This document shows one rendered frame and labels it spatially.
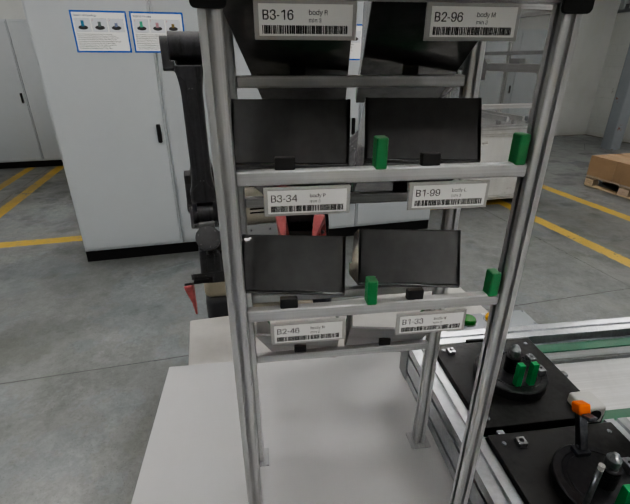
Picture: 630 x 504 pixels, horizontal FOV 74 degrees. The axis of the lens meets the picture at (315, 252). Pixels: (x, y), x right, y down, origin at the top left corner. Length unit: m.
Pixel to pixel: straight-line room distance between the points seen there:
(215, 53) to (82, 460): 2.01
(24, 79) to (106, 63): 4.44
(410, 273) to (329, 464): 0.48
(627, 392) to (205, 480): 0.90
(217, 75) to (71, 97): 3.28
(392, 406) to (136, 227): 3.12
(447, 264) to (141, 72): 3.20
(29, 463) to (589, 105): 11.39
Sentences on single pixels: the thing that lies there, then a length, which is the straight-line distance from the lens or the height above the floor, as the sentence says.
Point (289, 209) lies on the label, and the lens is 0.42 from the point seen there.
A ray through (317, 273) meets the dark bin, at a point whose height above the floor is 1.33.
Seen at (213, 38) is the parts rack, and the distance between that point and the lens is 0.41.
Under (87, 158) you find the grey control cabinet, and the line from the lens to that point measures 3.72.
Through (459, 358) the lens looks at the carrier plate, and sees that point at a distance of 1.00.
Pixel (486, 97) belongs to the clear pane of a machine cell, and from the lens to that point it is 5.00.
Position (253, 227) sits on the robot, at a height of 1.09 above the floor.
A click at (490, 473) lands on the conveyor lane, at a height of 0.95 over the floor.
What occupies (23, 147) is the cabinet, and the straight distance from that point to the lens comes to 8.15.
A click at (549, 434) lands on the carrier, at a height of 0.97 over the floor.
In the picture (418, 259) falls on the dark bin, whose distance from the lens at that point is 0.55.
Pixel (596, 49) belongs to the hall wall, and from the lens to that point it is 11.49.
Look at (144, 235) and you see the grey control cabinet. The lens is 3.84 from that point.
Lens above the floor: 1.57
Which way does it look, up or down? 25 degrees down
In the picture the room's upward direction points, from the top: straight up
